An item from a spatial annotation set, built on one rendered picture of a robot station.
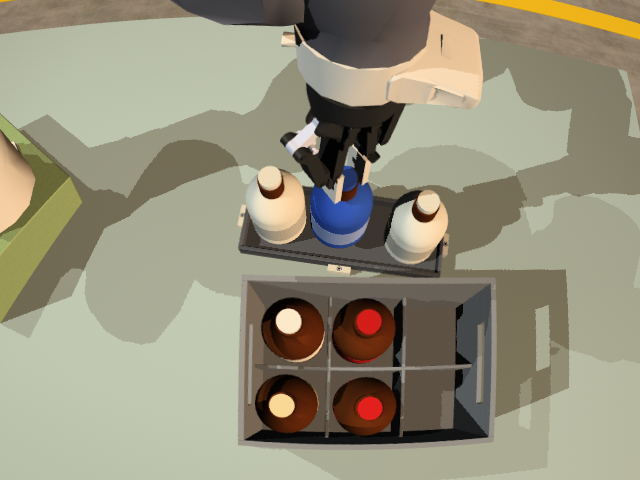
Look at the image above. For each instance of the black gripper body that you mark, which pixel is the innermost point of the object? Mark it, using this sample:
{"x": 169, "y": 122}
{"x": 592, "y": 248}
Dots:
{"x": 328, "y": 112}

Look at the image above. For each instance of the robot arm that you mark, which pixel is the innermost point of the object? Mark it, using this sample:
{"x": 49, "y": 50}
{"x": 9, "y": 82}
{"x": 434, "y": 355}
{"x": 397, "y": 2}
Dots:
{"x": 357, "y": 52}

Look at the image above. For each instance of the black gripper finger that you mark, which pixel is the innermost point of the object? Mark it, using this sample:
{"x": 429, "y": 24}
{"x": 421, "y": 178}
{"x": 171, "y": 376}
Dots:
{"x": 364, "y": 150}
{"x": 333, "y": 153}

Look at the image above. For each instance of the blue bottle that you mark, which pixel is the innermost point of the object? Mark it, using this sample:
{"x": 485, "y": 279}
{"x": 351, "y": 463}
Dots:
{"x": 343, "y": 224}

